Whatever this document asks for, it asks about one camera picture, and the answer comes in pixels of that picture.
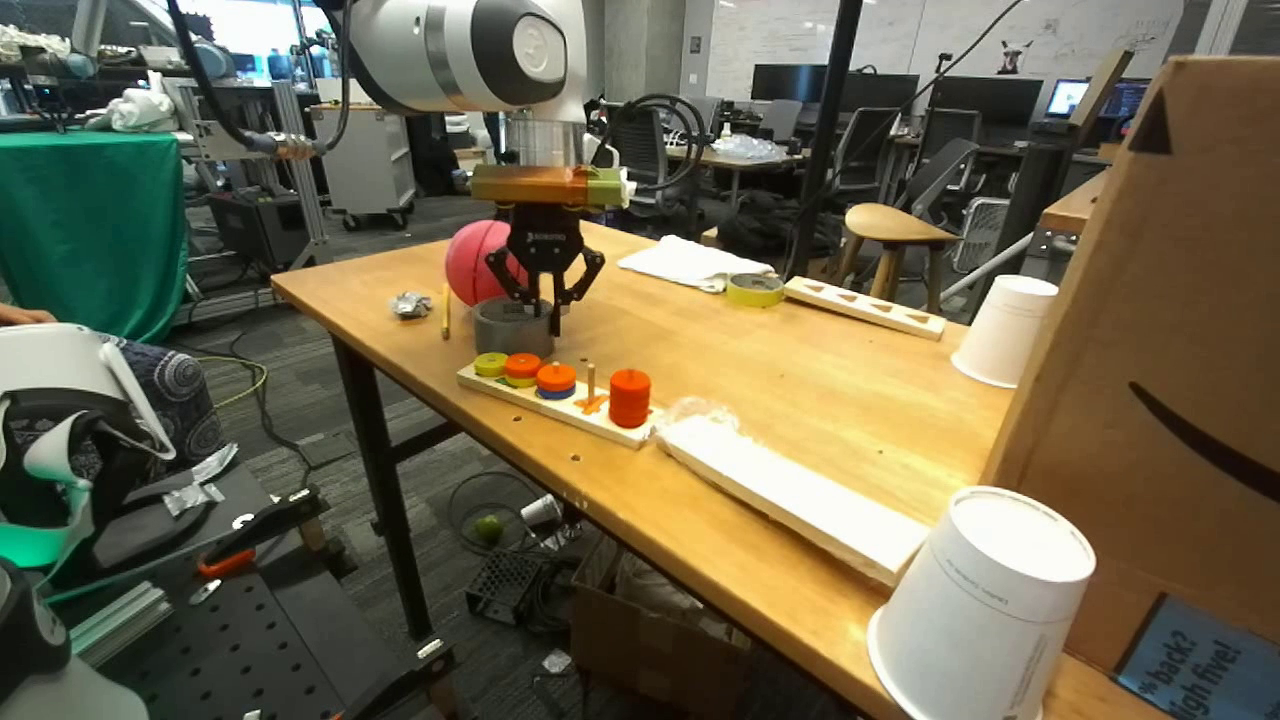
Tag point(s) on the gray tape roll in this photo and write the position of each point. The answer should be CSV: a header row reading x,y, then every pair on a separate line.
x,y
501,332

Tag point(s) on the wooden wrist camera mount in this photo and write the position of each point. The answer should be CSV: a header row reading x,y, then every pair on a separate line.
x,y
547,186

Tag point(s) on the crumpled foil ball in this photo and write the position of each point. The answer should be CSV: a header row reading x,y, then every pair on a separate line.
x,y
411,304

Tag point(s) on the black vertical pole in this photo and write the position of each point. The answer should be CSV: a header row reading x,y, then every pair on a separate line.
x,y
829,121

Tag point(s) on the white paper cup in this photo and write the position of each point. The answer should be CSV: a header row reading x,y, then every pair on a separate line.
x,y
981,607
1007,330

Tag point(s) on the black table frame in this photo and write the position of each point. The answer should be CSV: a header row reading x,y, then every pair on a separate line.
x,y
383,493

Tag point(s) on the white rectangular block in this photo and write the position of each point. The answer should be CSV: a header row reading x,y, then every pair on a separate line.
x,y
785,486

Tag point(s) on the white cart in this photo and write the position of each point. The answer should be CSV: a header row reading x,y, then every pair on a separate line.
x,y
366,173

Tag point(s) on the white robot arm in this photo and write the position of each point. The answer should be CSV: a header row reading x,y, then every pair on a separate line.
x,y
442,54

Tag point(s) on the white power strip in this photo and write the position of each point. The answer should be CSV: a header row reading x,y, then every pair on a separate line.
x,y
867,304

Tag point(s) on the lit blue screen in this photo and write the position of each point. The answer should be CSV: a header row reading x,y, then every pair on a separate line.
x,y
1065,97

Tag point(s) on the large cardboard box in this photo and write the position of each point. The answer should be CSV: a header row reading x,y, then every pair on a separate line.
x,y
1174,332

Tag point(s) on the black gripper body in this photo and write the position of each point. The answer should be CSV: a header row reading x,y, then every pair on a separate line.
x,y
547,239

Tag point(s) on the pink basketball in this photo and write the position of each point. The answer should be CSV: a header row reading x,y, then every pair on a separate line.
x,y
467,265

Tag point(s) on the brown cardboard box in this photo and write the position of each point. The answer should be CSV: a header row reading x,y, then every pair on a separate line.
x,y
652,654

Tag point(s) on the black bag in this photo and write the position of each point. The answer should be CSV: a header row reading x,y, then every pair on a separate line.
x,y
763,224

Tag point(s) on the small yellow-green container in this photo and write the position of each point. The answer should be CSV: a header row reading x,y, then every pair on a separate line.
x,y
755,288

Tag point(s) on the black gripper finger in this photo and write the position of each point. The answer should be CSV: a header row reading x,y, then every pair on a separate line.
x,y
504,280
582,280

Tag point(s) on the thin wooden toy peg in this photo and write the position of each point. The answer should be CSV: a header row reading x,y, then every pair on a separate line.
x,y
589,387

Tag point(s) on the black monitor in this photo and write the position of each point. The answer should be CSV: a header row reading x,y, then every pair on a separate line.
x,y
785,82
984,100

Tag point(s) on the red-orange toy cylinder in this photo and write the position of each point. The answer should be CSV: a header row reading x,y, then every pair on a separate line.
x,y
630,399

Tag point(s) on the seated person patterned clothing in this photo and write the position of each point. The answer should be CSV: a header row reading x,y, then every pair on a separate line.
x,y
174,387

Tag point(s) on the wooden stool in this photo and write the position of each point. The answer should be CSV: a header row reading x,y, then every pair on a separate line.
x,y
894,224

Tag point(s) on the small green ball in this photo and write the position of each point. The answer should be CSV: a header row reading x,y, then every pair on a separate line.
x,y
488,528

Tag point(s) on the black perforated plate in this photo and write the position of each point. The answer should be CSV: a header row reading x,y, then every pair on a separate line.
x,y
254,654

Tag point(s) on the green tablecloth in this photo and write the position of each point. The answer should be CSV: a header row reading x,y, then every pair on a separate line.
x,y
87,224

